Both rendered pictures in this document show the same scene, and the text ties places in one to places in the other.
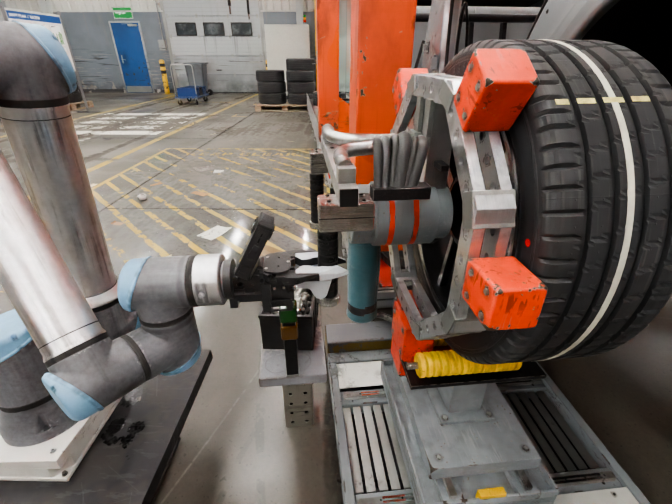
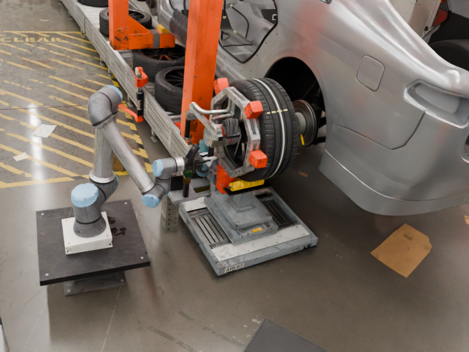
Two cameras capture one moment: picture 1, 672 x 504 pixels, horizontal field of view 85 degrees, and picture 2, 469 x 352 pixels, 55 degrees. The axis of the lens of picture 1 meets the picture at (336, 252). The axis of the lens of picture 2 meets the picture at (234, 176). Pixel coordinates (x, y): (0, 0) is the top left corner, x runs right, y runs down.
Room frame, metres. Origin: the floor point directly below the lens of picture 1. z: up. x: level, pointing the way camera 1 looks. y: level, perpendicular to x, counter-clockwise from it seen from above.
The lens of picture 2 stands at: (-1.49, 0.91, 2.25)
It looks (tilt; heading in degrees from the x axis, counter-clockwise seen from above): 35 degrees down; 332
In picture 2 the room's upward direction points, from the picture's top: 9 degrees clockwise
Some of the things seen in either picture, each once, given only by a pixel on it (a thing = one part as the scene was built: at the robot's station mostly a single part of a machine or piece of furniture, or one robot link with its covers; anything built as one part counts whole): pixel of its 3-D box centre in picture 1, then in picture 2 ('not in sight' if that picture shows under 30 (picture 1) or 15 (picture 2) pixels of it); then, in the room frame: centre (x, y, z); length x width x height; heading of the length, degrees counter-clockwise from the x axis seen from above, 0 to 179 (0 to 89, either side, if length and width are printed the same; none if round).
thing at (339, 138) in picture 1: (368, 119); (211, 103); (0.84, -0.07, 1.03); 0.19 x 0.18 x 0.11; 96
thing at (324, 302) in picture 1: (327, 264); (210, 156); (0.56, 0.01, 0.83); 0.04 x 0.04 x 0.16
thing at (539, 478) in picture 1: (453, 421); (239, 214); (0.77, -0.37, 0.13); 0.50 x 0.36 x 0.10; 6
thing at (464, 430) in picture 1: (462, 377); (243, 193); (0.78, -0.37, 0.32); 0.40 x 0.30 x 0.28; 6
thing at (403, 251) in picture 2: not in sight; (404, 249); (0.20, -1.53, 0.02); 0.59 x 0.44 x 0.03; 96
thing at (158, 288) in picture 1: (162, 284); (164, 167); (0.53, 0.30, 0.80); 0.12 x 0.09 x 0.10; 96
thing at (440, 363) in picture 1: (467, 361); (246, 183); (0.65, -0.31, 0.51); 0.29 x 0.06 x 0.06; 96
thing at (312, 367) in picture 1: (293, 325); (173, 181); (0.87, 0.13, 0.44); 0.43 x 0.17 x 0.03; 6
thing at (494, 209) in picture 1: (427, 211); (232, 133); (0.76, -0.20, 0.85); 0.54 x 0.07 x 0.54; 6
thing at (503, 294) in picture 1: (500, 291); (257, 159); (0.45, -0.24, 0.85); 0.09 x 0.08 x 0.07; 6
